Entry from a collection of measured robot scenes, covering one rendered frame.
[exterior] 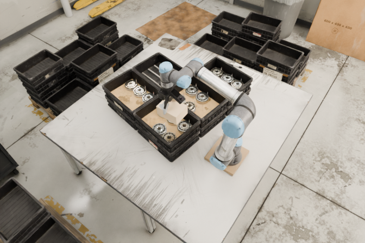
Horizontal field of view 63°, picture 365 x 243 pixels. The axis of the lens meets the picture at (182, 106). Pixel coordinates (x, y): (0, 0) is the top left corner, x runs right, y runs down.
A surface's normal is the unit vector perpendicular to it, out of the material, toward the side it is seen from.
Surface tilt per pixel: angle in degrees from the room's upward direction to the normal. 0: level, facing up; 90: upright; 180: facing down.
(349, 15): 79
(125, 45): 0
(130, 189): 0
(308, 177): 0
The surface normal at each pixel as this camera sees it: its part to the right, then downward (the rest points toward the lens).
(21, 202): -0.03, -0.66
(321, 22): -0.58, 0.43
